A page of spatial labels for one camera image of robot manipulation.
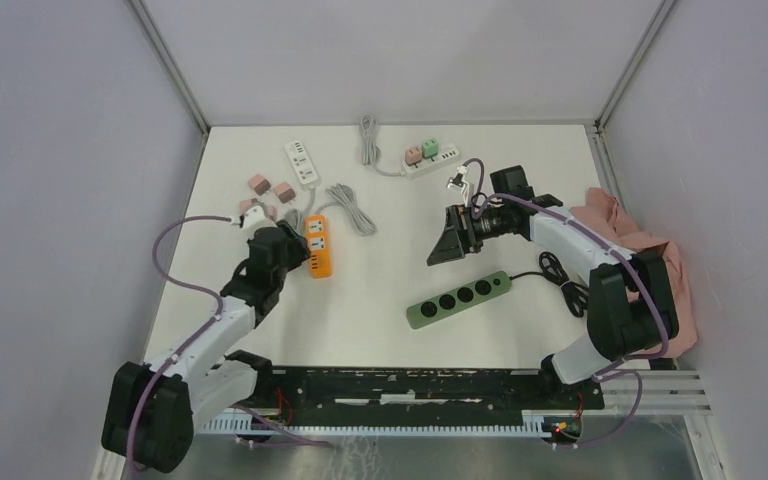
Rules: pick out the green power strip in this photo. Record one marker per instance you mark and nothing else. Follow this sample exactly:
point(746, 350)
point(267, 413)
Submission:
point(458, 300)

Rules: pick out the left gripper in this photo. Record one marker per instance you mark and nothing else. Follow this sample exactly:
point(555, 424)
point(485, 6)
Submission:
point(296, 244)

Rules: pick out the pink cloth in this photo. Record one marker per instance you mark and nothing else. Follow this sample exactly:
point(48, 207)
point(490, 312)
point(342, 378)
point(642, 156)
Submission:
point(602, 213)

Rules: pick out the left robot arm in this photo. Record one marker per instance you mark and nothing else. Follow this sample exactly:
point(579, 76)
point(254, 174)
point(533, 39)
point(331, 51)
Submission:
point(155, 408)

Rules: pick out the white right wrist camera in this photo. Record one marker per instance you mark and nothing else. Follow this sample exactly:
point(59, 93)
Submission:
point(459, 183)

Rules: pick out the white slotted cable duct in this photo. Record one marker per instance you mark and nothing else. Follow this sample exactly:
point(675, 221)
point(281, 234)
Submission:
point(238, 423)

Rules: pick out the orange power strip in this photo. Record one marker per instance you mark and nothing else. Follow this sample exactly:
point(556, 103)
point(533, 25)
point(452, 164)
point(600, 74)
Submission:
point(319, 244)

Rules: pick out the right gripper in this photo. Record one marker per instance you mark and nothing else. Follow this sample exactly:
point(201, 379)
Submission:
point(449, 246)

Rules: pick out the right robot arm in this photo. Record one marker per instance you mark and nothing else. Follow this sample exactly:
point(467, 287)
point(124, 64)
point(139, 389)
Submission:
point(630, 310)

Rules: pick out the black mounting base plate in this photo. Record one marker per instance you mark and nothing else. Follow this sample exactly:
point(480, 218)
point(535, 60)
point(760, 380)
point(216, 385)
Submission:
point(412, 397)

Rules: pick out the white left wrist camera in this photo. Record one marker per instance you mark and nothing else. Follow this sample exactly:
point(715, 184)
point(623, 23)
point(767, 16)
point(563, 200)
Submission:
point(255, 218)

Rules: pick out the green adapter on far strip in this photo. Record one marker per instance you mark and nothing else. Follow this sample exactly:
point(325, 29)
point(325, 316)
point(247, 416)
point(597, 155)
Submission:
point(429, 148)

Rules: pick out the white power strip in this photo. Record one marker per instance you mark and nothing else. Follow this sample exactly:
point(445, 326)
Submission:
point(302, 165)
point(448, 154)

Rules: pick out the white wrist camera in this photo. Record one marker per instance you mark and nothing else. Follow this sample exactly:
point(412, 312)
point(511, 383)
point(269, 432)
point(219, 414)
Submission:
point(459, 183)
point(255, 218)

